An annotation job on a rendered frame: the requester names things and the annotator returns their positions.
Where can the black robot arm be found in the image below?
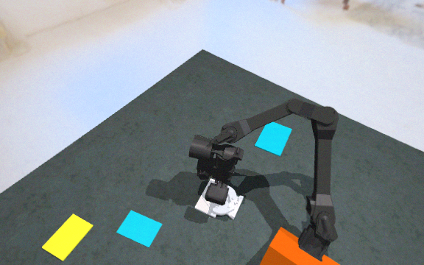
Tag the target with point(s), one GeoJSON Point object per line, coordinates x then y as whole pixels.
{"type": "Point", "coordinates": [317, 237]}

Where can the cyan flat rectangular patch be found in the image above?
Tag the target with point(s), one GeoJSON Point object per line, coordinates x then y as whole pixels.
{"type": "Point", "coordinates": [139, 228]}

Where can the yellow flat plate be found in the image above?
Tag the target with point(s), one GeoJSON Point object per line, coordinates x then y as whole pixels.
{"type": "Point", "coordinates": [67, 237]}

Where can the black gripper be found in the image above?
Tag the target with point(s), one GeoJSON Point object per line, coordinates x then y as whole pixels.
{"type": "Point", "coordinates": [217, 193]}

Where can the cyan flat square plate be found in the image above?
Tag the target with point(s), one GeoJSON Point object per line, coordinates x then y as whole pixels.
{"type": "Point", "coordinates": [273, 138]}

